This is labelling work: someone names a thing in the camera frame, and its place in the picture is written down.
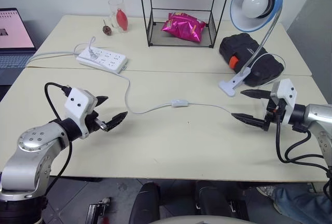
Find white inline cord switch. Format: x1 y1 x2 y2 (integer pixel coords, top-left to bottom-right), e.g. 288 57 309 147
170 99 190 108

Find red oval object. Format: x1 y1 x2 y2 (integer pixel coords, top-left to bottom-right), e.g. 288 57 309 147
116 8 129 32

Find black metal base frame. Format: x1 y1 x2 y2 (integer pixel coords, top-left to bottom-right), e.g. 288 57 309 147
85 197 112 224

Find white light bulb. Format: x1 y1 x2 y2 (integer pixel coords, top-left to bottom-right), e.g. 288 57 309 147
242 0 272 19

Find white power strip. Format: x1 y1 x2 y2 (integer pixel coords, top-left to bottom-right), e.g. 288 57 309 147
76 47 128 74

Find grey laptop pink screen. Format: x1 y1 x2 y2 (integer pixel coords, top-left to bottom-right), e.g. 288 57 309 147
0 7 37 86

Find white cable with switch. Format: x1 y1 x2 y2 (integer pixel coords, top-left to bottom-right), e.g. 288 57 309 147
74 36 286 117

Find pink snack bag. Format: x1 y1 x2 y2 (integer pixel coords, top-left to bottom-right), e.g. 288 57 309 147
161 12 208 44

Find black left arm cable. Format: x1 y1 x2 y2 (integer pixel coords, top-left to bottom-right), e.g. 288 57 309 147
44 82 74 196

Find blue jeans leg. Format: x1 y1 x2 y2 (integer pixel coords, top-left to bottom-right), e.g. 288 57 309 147
272 179 332 224

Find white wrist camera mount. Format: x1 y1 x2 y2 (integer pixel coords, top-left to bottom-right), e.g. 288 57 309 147
64 87 99 139
269 78 297 125

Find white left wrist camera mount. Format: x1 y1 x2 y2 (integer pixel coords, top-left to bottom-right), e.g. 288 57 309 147
64 87 99 139

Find white power strip cable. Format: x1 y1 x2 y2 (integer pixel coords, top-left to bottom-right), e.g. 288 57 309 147
25 50 79 68

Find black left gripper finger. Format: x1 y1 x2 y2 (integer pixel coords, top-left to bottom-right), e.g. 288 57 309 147
93 95 109 108
104 111 129 132

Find grey sneaker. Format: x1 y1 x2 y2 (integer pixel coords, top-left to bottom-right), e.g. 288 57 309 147
256 185 277 199

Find pale curved surface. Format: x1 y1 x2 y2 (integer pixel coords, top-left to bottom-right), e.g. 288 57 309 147
147 215 262 224

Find dark rounded shape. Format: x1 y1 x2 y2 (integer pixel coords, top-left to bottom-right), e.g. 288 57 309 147
194 180 250 222
129 182 161 224

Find black wire frame rack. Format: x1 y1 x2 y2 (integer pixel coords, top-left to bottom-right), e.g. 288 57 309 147
137 0 234 49

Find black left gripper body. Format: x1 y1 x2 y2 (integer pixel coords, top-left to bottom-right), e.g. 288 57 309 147
85 109 108 134

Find black tool case orange latch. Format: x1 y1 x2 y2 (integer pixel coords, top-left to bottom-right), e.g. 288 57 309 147
219 32 284 87

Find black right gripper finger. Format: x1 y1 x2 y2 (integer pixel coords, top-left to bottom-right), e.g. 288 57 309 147
240 89 272 100
231 113 269 132

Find clear drinking glass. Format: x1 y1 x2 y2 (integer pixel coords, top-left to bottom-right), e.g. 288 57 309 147
107 0 130 34

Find blue gooseneck clamp desk lamp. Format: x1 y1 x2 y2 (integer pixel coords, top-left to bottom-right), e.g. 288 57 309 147
218 0 284 97

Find small brown object with stick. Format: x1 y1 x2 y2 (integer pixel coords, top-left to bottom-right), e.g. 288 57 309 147
102 19 113 36

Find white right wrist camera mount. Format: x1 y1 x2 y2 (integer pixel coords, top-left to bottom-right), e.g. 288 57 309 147
269 78 297 125

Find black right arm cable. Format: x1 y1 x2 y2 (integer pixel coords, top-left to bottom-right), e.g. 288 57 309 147
275 121 332 196

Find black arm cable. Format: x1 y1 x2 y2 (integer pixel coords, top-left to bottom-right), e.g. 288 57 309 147
275 121 332 196
44 82 74 196

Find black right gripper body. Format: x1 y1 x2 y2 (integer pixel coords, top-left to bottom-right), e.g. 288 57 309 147
263 96 286 132

